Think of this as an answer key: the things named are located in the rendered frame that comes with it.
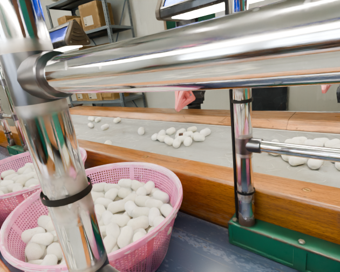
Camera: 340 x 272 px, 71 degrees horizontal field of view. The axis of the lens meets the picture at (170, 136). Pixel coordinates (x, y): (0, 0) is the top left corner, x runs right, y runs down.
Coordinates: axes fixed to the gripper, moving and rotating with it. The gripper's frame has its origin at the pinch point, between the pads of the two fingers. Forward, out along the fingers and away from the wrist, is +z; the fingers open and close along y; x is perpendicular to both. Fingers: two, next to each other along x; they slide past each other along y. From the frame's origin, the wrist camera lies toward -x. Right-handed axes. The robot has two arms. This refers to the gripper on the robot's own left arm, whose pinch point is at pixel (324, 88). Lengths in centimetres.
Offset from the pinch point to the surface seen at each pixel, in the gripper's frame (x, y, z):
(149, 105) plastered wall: 147, -227, -101
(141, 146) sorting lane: -5.3, -40.4, 23.4
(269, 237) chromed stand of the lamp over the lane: -12.9, -0.9, 36.5
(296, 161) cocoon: -4.6, -1.4, 20.9
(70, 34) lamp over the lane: -30, -63, 2
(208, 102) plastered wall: 150, -138, -109
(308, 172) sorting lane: -4.5, 1.0, 22.7
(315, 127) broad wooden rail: 10.1, -1.8, 4.0
